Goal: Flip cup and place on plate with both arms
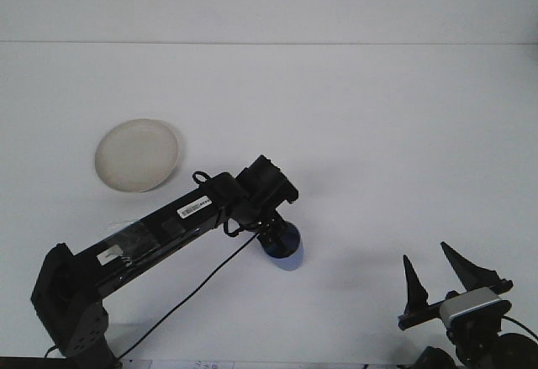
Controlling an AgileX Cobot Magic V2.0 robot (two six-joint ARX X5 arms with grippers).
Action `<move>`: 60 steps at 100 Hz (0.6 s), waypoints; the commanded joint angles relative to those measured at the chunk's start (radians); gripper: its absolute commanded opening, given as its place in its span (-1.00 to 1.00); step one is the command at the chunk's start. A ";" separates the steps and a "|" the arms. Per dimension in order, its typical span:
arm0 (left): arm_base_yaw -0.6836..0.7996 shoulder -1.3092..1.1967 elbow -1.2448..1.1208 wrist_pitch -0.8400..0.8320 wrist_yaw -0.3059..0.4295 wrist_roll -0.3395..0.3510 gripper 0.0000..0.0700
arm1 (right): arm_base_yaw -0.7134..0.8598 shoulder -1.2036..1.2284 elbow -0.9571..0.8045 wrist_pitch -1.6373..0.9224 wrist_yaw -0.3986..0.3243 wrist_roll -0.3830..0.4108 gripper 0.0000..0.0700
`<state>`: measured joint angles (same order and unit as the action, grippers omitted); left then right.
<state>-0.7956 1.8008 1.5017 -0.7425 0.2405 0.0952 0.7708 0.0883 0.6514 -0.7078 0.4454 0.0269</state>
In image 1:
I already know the pale blue cup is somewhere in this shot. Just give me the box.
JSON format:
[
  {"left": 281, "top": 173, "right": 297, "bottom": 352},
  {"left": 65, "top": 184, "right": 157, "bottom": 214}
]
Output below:
[{"left": 262, "top": 220, "right": 305, "bottom": 272}]

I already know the pale round plate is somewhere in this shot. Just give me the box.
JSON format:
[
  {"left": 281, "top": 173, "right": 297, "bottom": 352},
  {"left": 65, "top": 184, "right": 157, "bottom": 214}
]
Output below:
[{"left": 93, "top": 118, "right": 185, "bottom": 194}]

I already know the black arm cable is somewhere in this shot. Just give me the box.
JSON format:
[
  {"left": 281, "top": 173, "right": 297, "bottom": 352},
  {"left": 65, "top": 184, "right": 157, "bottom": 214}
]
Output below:
[
  {"left": 117, "top": 170, "right": 264, "bottom": 364},
  {"left": 504, "top": 316, "right": 538, "bottom": 341}
]

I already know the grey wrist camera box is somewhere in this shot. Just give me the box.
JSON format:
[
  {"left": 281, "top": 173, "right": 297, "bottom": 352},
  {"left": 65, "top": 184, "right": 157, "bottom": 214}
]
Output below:
[{"left": 438, "top": 286, "right": 513, "bottom": 329}]

